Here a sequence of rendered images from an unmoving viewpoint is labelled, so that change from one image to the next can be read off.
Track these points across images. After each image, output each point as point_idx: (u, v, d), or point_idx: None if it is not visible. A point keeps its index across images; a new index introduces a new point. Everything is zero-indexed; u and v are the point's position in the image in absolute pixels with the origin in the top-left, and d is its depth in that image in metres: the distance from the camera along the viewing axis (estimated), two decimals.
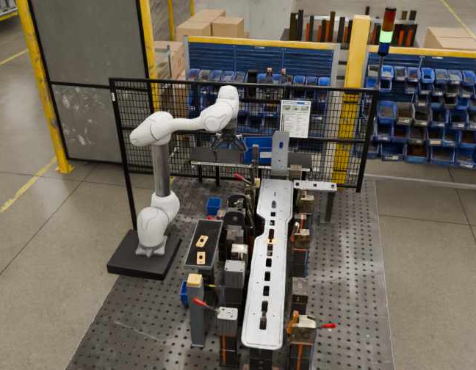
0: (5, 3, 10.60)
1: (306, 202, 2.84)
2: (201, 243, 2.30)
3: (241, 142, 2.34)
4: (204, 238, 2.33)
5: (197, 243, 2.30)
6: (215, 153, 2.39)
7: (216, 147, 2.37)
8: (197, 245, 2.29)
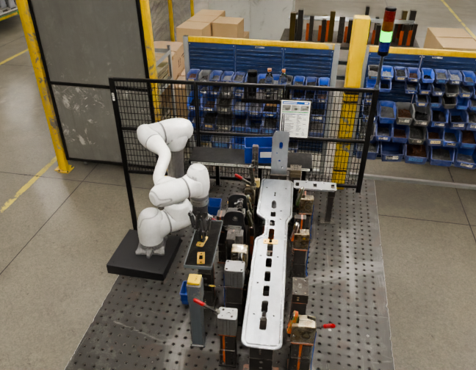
0: (5, 3, 10.60)
1: (306, 202, 2.84)
2: (201, 243, 2.30)
3: (208, 222, 2.22)
4: None
5: (197, 243, 2.30)
6: (197, 233, 2.27)
7: (196, 227, 2.26)
8: (197, 245, 2.29)
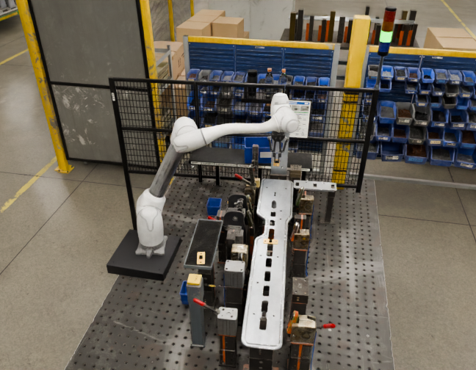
0: (5, 3, 10.60)
1: (306, 202, 2.84)
2: (277, 164, 2.79)
3: (284, 144, 2.71)
4: (277, 160, 2.83)
5: (274, 164, 2.79)
6: (275, 155, 2.76)
7: (274, 149, 2.74)
8: (275, 165, 2.77)
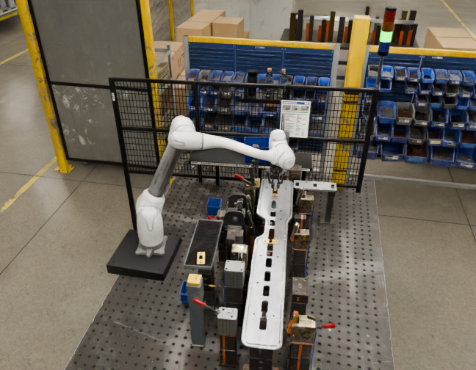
0: (5, 3, 10.60)
1: (306, 202, 2.84)
2: (275, 194, 2.92)
3: (282, 176, 2.84)
4: (275, 190, 2.95)
5: (272, 194, 2.92)
6: (273, 186, 2.89)
7: (272, 181, 2.87)
8: (273, 195, 2.90)
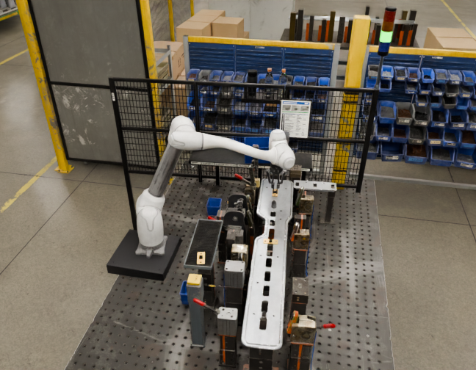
0: (5, 3, 10.60)
1: (306, 202, 2.84)
2: (275, 194, 2.92)
3: (282, 176, 2.84)
4: (275, 190, 2.95)
5: (272, 194, 2.92)
6: (273, 186, 2.89)
7: (272, 181, 2.87)
8: (273, 195, 2.90)
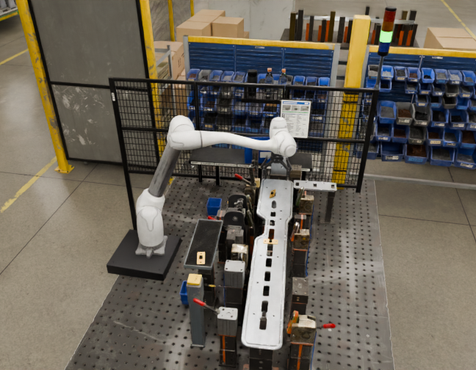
0: (5, 3, 10.60)
1: (306, 202, 2.84)
2: (272, 194, 2.92)
3: (287, 163, 2.79)
4: (273, 191, 2.96)
5: (269, 196, 2.93)
6: (264, 172, 2.84)
7: (266, 167, 2.82)
8: (270, 197, 2.91)
